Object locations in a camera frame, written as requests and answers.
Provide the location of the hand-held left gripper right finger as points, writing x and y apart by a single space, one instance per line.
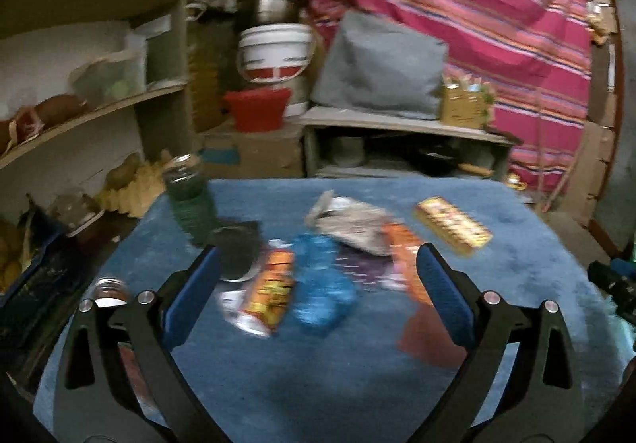
444 294

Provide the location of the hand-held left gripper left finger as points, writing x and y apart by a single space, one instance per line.
194 294

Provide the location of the maroon square sheet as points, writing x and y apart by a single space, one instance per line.
427 338

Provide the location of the orange wrapper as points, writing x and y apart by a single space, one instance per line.
402 254

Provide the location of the orange yellow snack packet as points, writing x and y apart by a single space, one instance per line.
271 289

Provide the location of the silver foil wrapper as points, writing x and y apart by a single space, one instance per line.
353 224

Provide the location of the blue plastic bag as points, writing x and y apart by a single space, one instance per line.
320 284

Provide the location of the yellow printed box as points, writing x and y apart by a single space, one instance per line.
452 224

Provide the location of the purple blister pack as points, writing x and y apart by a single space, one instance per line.
367 271

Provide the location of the clear jar with brown contents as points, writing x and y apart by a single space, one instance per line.
110 291

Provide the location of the green bottle with dark cap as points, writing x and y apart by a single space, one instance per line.
191 209

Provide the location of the yellow egg tray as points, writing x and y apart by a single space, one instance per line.
134 197

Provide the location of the brown potato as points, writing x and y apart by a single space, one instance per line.
124 172

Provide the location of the dark blue plastic crate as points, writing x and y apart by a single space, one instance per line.
35 274

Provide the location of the low wooden cabinet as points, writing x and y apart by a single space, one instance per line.
397 125

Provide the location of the yellow net bag of potatoes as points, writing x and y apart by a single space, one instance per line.
10 259

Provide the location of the yellow wicker box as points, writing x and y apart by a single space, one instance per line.
464 105

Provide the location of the red woven basket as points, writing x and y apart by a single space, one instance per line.
258 110

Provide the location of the sweet potato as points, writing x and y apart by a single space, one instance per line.
59 109

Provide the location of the clear plastic container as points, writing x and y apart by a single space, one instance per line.
112 77

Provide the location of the grey cushion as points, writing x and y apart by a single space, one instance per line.
380 67

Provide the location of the wooden shelf unit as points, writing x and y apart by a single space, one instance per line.
159 55

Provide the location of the white plastic bucket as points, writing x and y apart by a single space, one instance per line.
276 53

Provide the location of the pink striped cloth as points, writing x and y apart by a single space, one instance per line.
472 15

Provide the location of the stacked steel pots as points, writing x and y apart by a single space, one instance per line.
273 0

